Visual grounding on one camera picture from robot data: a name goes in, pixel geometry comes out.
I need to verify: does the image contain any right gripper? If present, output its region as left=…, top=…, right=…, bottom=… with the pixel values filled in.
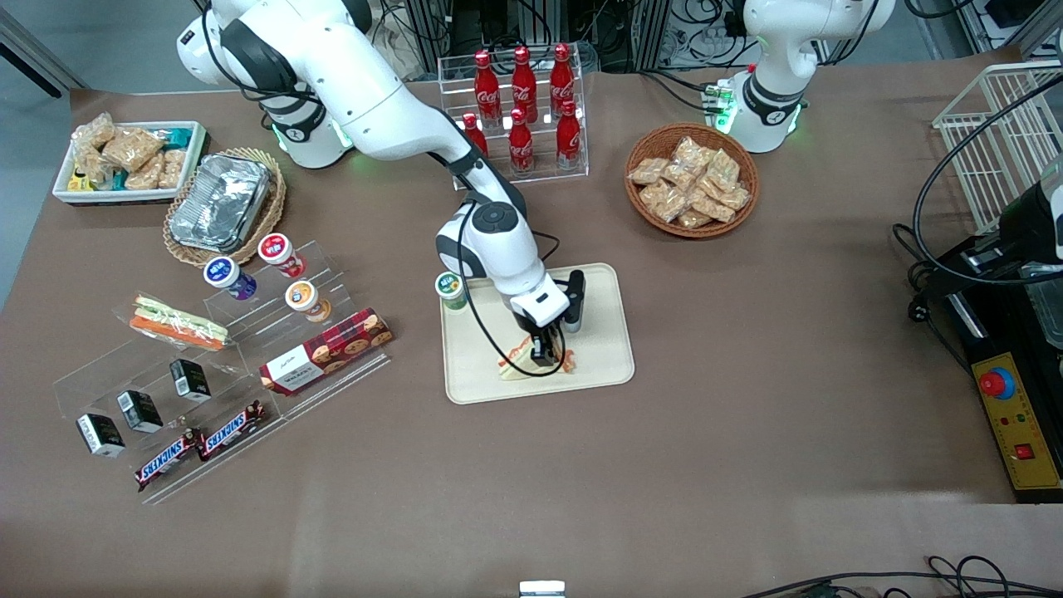
left=508, top=272, right=572, bottom=368

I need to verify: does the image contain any triangular sandwich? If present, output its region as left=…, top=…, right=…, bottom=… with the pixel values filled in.
left=497, top=336, right=578, bottom=383

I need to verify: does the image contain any cream plastic tray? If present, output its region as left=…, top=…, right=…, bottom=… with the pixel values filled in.
left=438, top=262, right=636, bottom=405

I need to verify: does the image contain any long wrapped sandwich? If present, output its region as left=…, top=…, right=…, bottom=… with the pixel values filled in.
left=114, top=292, right=231, bottom=352

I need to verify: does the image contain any grey rounded container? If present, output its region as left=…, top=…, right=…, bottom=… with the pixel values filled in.
left=1020, top=262, right=1063, bottom=350

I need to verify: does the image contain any green lid cup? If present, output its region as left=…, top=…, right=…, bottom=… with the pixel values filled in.
left=434, top=272, right=468, bottom=314

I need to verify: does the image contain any clear acrylic bottle rack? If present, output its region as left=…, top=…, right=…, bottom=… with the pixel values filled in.
left=438, top=51, right=589, bottom=192

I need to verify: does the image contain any red plaid cookie box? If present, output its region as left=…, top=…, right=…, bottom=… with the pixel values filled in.
left=259, top=307, right=394, bottom=396

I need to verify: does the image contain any round wicker basket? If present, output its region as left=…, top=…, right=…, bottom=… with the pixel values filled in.
left=625, top=124, right=760, bottom=240

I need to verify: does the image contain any orange lid cup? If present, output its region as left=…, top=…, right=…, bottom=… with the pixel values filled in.
left=285, top=280, right=331, bottom=323

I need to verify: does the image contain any clear acrylic step stand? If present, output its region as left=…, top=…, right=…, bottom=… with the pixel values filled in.
left=51, top=328, right=287, bottom=506
left=202, top=239, right=393, bottom=420

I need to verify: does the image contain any red lid cup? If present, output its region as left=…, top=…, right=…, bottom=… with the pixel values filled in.
left=257, top=233, right=306, bottom=280

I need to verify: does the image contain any beige crumpled cloth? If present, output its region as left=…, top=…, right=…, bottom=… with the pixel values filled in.
left=365, top=12, right=426, bottom=82

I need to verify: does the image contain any snickers bar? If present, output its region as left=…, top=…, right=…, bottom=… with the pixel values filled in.
left=135, top=429, right=203, bottom=493
left=197, top=399, right=267, bottom=463

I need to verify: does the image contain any aluminium equipment rack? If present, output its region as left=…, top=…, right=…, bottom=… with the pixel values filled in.
left=403, top=0, right=674, bottom=74

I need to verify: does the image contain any blue lid cup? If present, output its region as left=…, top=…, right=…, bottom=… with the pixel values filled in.
left=203, top=257, right=258, bottom=301

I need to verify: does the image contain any foil lidded container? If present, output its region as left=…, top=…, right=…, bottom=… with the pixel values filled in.
left=169, top=153, right=275, bottom=254

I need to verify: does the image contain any small black box white label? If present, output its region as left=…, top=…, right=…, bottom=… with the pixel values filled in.
left=76, top=413, right=126, bottom=459
left=169, top=359, right=212, bottom=404
left=116, top=390, right=164, bottom=434

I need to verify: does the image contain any oval wicker basket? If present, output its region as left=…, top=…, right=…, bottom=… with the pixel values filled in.
left=164, top=148, right=287, bottom=267

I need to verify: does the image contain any white rectangular bin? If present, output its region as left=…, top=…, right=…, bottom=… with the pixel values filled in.
left=51, top=121, right=208, bottom=206

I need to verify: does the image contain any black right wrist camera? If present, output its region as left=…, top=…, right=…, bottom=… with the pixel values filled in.
left=563, top=268, right=587, bottom=335

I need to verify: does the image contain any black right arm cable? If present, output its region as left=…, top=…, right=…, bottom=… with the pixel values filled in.
left=199, top=0, right=574, bottom=379

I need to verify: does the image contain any black looping arm cable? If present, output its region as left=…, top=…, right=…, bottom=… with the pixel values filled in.
left=912, top=73, right=1063, bottom=287

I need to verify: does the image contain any black machine power cable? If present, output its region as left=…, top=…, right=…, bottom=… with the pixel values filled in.
left=893, top=223, right=952, bottom=325

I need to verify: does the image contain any white wire basket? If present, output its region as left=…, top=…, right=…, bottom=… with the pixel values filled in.
left=932, top=60, right=1063, bottom=235

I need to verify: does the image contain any long black cable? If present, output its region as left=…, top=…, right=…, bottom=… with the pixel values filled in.
left=739, top=555, right=1063, bottom=598

